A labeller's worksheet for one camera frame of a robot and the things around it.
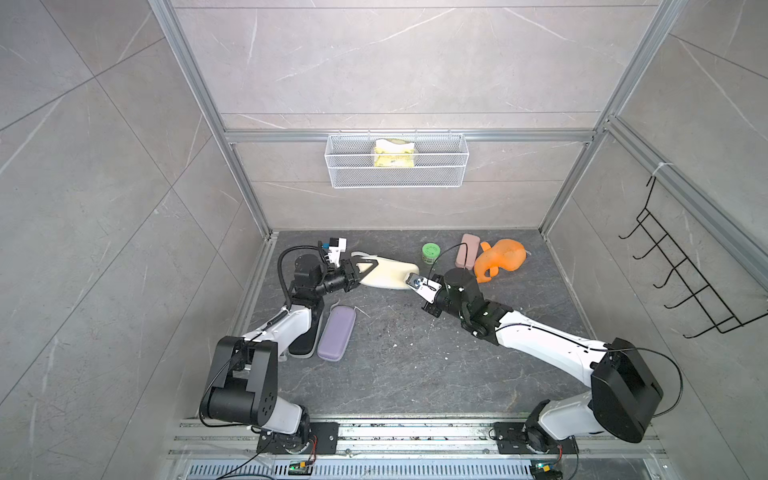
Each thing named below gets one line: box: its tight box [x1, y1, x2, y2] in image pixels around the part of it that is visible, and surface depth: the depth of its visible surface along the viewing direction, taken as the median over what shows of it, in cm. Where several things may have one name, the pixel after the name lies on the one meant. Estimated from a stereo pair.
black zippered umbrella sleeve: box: [288, 302, 325, 359], surface depth 87 cm
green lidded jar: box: [422, 242, 441, 265], surface depth 110 cm
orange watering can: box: [474, 239, 527, 283], surface depth 107 cm
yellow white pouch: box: [374, 138, 415, 168], surface depth 89 cm
